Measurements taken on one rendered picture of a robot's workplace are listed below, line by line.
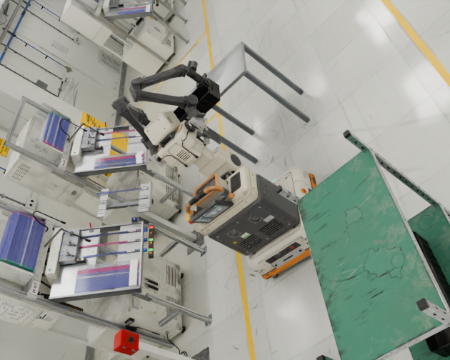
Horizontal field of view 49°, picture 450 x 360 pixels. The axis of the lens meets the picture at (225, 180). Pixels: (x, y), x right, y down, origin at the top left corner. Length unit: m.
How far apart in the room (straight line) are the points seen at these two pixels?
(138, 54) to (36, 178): 3.68
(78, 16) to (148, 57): 1.21
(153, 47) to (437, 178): 5.78
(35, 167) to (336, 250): 3.53
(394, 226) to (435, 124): 1.59
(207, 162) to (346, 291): 1.69
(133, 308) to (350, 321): 2.53
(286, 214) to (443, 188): 0.99
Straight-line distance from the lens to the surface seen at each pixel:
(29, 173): 5.13
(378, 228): 2.07
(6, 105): 7.06
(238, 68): 4.11
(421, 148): 3.47
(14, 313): 4.30
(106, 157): 5.09
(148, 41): 8.13
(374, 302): 1.96
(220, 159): 3.42
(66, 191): 5.23
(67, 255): 4.23
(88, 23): 8.09
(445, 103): 3.58
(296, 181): 3.65
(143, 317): 4.25
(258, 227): 3.38
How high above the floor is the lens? 2.48
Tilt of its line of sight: 30 degrees down
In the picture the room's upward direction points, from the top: 59 degrees counter-clockwise
